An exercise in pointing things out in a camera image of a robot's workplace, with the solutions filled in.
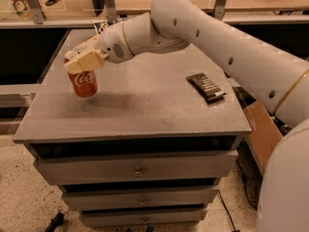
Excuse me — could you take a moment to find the blue chip bag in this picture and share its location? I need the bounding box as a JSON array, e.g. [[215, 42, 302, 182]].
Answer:
[[94, 21, 109, 35]]

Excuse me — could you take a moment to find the top grey drawer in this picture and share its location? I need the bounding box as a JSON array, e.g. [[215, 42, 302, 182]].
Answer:
[[34, 150, 238, 186]]

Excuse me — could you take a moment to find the wooden desk with metal legs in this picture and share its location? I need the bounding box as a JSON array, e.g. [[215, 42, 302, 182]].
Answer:
[[0, 0, 309, 28]]

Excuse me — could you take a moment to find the dark snack bar wrapper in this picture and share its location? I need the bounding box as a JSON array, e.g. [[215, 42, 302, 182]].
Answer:
[[186, 72, 226, 103]]

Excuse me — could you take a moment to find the black object on floor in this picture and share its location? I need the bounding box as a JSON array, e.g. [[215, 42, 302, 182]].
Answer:
[[44, 212, 65, 232]]

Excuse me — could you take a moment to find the grey drawer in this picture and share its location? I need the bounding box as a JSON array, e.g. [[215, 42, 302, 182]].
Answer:
[[79, 207, 207, 227], [62, 186, 217, 212], [34, 150, 238, 186]]

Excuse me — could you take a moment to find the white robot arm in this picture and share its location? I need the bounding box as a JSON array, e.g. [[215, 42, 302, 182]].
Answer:
[[65, 0, 309, 232]]

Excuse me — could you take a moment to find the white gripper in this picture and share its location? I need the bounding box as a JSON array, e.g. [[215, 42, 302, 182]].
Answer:
[[64, 23, 134, 74]]

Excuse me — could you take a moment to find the black floor cable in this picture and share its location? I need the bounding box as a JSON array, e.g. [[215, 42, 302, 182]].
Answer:
[[217, 158, 249, 232]]

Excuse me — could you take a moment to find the red Coca-Cola can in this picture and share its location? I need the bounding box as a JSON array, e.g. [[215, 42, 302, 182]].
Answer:
[[68, 71, 98, 98]]

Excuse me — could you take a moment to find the small dark object on desk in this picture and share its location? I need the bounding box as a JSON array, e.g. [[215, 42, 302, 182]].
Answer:
[[44, 0, 58, 6]]

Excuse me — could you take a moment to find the orange packet on shelf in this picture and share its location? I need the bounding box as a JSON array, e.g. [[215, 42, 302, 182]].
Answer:
[[0, 0, 31, 20]]

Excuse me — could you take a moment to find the middle grey drawer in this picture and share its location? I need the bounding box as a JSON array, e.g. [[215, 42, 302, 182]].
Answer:
[[62, 186, 217, 212]]

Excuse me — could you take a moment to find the bottom grey drawer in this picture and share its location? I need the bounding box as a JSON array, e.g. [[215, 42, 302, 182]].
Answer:
[[79, 207, 207, 227]]

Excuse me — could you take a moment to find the grey drawer cabinet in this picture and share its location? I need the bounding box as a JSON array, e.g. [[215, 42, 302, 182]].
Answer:
[[13, 28, 253, 229]]

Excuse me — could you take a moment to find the brown cardboard box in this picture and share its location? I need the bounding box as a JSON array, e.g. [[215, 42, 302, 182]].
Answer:
[[243, 101, 282, 174]]

